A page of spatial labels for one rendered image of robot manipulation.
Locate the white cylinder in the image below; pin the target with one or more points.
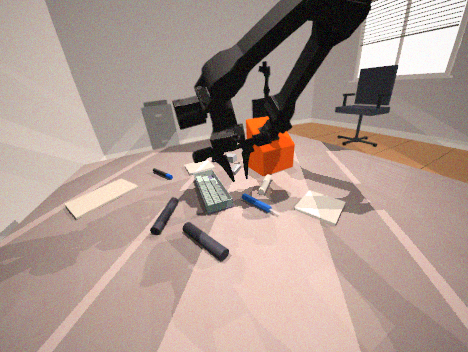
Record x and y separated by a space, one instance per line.
264 185

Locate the blue stylus with white tip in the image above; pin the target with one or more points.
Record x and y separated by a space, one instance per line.
258 203

